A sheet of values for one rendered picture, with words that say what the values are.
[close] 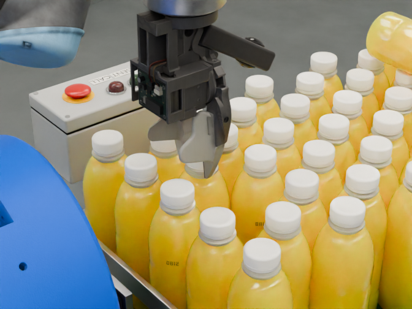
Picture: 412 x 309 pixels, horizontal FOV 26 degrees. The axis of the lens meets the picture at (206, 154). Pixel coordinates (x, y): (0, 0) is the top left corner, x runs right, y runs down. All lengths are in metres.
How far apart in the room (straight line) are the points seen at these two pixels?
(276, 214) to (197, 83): 0.17
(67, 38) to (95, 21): 3.45
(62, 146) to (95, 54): 2.79
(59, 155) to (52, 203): 0.43
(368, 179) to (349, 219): 0.08
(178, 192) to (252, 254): 0.14
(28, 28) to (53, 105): 0.36
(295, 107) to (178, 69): 0.26
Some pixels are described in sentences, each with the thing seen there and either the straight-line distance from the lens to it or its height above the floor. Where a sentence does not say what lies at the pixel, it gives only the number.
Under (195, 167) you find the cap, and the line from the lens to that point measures 1.06.
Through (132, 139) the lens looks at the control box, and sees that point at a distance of 1.25.
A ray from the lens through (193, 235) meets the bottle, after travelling 1.02.
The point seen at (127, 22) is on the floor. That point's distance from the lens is 4.31.
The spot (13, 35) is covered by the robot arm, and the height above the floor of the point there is 1.32.
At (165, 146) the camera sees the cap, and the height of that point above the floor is 1.10.
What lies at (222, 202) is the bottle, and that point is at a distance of 1.08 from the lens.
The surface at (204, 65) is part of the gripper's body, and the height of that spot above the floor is 1.24.
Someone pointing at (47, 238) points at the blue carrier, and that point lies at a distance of 0.79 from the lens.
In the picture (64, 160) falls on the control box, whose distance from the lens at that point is 1.22.
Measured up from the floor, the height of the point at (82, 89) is 1.11.
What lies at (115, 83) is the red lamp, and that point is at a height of 1.11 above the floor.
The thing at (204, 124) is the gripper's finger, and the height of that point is 1.17.
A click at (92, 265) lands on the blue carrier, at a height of 1.17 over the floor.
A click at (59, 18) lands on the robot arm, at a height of 1.33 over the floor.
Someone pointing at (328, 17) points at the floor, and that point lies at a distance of 4.39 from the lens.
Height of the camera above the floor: 1.66
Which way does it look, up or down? 31 degrees down
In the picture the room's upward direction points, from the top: straight up
